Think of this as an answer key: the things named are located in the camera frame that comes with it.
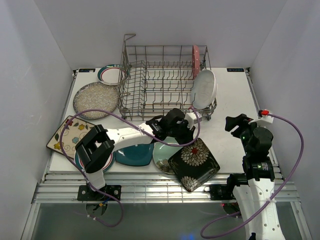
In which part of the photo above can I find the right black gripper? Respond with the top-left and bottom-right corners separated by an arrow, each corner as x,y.
224,113 -> 264,155

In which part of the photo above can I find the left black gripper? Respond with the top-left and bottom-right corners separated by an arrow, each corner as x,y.
167,120 -> 196,147

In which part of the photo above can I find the black floral square plate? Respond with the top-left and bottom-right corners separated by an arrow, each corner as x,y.
168,138 -> 221,193

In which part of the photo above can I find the white oval plate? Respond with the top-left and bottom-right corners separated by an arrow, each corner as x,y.
190,69 -> 218,110

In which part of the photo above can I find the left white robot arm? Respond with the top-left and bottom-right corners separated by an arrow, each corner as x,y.
75,107 -> 202,200

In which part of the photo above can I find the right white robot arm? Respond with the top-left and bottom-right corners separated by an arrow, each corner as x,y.
225,114 -> 285,240

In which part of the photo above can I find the light green floral plate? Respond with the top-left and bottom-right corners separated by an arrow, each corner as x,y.
152,142 -> 182,175

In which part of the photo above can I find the teal square plate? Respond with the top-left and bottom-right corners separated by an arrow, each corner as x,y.
115,143 -> 154,167

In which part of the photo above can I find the right XDOF label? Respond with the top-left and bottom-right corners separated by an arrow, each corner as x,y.
226,68 -> 245,73

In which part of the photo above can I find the xdof label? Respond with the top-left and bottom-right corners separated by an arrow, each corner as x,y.
226,68 -> 245,73
78,68 -> 96,73

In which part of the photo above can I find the pink polka dot plate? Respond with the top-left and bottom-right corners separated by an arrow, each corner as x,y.
192,45 -> 201,79

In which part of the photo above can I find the large teal red rimmed plate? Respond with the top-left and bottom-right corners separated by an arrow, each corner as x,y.
74,152 -> 116,173

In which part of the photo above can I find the small teal red rimmed plate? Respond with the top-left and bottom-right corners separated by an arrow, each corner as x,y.
97,64 -> 129,86

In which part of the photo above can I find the grey speckled round plate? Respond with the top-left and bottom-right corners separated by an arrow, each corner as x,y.
72,82 -> 120,113

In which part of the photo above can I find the cream floral square plate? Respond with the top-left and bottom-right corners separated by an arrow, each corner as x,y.
46,115 -> 95,159

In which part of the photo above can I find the left XDOF label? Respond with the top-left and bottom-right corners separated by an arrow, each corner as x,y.
78,68 -> 96,73

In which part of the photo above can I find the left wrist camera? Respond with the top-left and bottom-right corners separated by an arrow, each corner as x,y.
184,112 -> 202,129

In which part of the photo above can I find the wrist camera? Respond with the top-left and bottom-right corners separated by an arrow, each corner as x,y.
184,112 -> 202,129
249,109 -> 274,127

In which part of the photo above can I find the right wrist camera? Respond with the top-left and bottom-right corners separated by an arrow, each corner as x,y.
249,109 -> 274,127

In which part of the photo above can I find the grey wire dish rack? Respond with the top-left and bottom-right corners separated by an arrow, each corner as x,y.
117,33 -> 218,122

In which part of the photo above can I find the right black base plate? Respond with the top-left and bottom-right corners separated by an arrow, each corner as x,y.
203,184 -> 236,201

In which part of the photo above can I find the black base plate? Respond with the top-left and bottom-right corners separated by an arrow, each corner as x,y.
203,184 -> 236,201
77,183 -> 123,202

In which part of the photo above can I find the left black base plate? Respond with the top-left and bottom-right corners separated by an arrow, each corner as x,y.
77,183 -> 123,202

